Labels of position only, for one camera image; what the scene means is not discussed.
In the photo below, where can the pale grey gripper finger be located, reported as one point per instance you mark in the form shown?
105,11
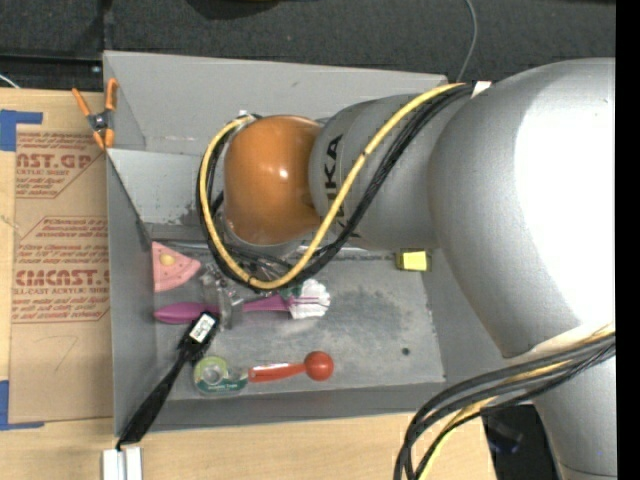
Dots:
226,308
237,304

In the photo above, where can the purple plastic spoon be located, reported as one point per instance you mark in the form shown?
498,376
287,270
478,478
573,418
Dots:
175,312

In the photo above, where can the white cloth with red stripes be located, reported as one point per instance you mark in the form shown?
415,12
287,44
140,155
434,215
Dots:
311,302

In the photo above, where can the pink triangular toy slice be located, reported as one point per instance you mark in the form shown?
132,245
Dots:
170,268

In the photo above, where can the green tape dispenser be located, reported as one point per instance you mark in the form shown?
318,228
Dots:
217,378

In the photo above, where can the grey metal bin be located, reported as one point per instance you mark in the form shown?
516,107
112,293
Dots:
360,318

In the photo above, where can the yellow block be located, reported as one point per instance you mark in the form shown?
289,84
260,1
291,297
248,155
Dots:
414,260

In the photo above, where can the brown cardboard board red print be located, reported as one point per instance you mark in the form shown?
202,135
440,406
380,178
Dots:
55,248

